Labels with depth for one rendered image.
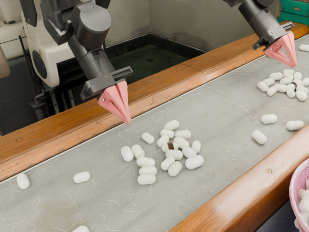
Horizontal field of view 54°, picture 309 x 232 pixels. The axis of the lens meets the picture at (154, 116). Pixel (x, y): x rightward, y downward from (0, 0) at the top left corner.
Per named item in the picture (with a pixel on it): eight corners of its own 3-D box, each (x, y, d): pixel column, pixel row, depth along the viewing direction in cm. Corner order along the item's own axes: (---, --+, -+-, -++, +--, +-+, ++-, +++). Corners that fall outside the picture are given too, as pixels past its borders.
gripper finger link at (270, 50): (316, 53, 75) (293, 22, 76) (300, 61, 71) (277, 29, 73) (295, 67, 80) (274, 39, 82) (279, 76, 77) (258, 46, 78)
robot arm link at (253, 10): (245, 4, 83) (231, 8, 80) (262, -15, 77) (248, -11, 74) (260, 24, 81) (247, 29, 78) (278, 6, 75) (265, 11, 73)
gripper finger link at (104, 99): (154, 107, 60) (131, 67, 61) (124, 121, 56) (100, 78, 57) (142, 119, 65) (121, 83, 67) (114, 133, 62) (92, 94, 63)
